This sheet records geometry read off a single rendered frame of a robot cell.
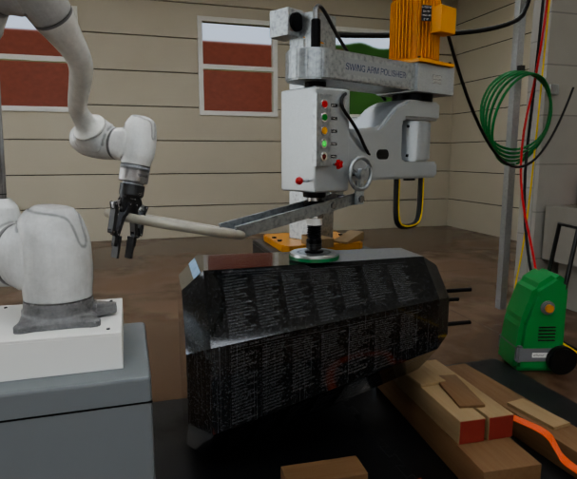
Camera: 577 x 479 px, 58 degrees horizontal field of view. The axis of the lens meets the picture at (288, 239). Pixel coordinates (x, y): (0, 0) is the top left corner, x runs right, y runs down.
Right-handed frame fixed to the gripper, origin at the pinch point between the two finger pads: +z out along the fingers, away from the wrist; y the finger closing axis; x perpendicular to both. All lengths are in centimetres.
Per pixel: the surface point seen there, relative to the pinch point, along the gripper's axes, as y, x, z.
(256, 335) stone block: 50, -21, 27
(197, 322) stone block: 38.9, -0.7, 26.5
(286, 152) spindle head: 73, -5, -46
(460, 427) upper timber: 103, -87, 52
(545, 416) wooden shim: 149, -111, 50
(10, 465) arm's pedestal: -47, -33, 43
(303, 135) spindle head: 69, -15, -52
